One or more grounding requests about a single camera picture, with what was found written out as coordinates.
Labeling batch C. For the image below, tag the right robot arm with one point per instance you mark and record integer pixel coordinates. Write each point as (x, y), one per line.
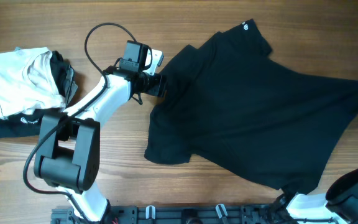
(308, 116)

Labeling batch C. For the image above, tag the white folded t-shirt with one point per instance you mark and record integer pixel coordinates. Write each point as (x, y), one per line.
(27, 83)

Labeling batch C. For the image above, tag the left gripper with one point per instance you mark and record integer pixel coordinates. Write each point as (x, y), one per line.
(159, 86)

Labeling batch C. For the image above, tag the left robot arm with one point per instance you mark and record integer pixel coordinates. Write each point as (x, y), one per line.
(67, 156)

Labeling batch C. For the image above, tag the grey folded garment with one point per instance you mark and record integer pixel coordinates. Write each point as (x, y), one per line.
(69, 85)

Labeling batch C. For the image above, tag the black folded printed t-shirt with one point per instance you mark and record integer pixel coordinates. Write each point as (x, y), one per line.
(22, 125)

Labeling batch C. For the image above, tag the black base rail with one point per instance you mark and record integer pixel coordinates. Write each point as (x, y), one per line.
(245, 214)

